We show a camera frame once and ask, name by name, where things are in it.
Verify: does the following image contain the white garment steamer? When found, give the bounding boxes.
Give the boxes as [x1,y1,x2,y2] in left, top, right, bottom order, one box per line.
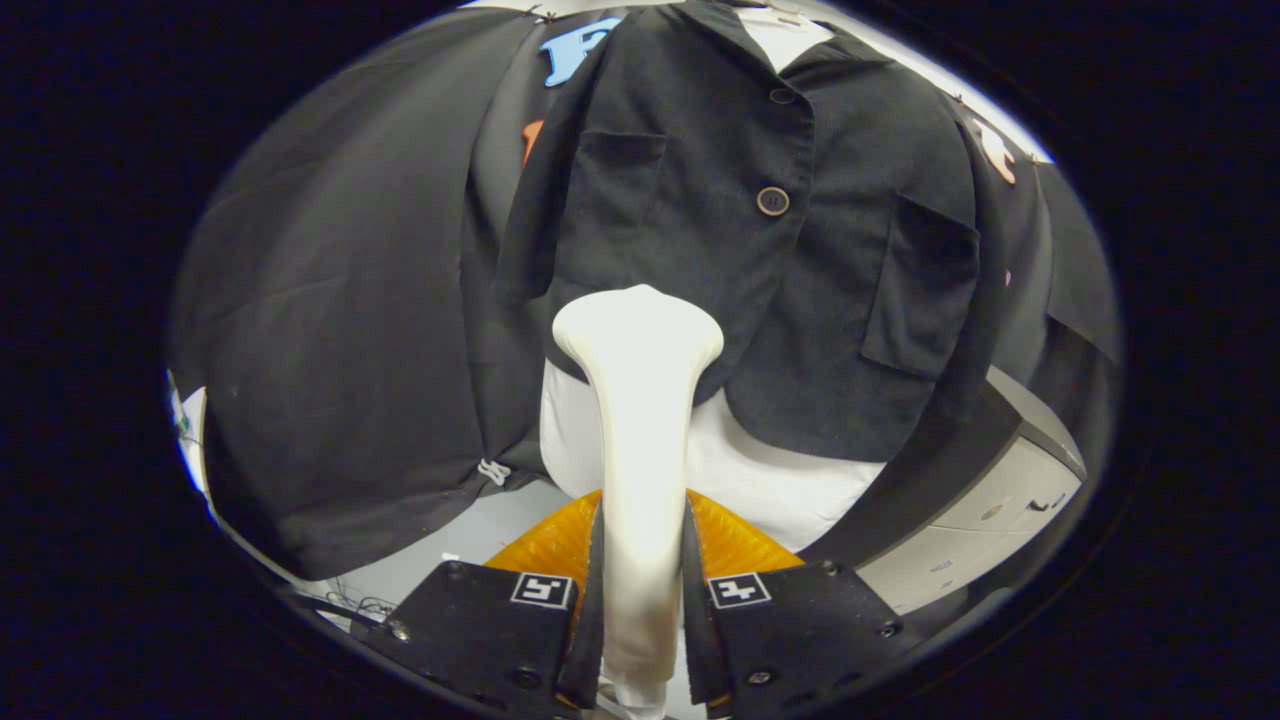
[552,285,725,720]

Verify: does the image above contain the black suit jacket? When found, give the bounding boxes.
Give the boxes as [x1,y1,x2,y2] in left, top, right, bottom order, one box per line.
[495,0,1001,463]

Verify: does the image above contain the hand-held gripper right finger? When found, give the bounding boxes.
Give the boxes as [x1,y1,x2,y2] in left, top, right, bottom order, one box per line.
[683,490,906,713]

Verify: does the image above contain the black backdrop cloth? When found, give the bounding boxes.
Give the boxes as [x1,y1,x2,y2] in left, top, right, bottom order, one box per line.
[165,5,1121,581]

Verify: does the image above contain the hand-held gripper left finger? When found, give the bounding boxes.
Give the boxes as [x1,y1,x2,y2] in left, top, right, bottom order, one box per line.
[365,490,606,713]

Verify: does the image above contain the grey cabinet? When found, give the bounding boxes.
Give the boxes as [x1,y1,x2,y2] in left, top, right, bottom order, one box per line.
[858,365,1089,616]

